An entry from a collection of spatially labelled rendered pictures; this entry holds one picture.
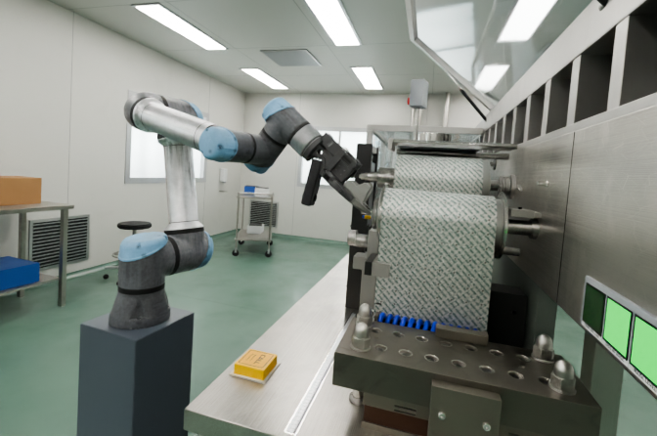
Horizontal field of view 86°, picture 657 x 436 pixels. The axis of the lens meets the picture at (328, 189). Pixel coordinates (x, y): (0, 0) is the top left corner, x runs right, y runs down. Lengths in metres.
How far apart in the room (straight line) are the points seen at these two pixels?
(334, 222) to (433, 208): 5.86
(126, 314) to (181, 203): 0.33
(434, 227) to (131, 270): 0.77
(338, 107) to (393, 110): 1.01
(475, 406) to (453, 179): 0.57
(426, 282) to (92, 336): 0.86
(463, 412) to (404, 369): 0.10
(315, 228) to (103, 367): 5.81
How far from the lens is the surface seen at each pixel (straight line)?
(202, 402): 0.79
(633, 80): 0.63
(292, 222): 6.88
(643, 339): 0.51
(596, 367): 1.07
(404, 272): 0.81
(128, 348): 1.06
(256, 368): 0.83
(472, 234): 0.79
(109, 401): 1.18
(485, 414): 0.67
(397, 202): 0.79
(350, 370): 0.68
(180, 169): 1.15
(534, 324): 0.88
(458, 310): 0.83
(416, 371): 0.66
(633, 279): 0.54
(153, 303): 1.09
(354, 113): 6.58
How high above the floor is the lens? 1.34
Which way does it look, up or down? 3 degrees down
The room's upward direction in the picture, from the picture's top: 4 degrees clockwise
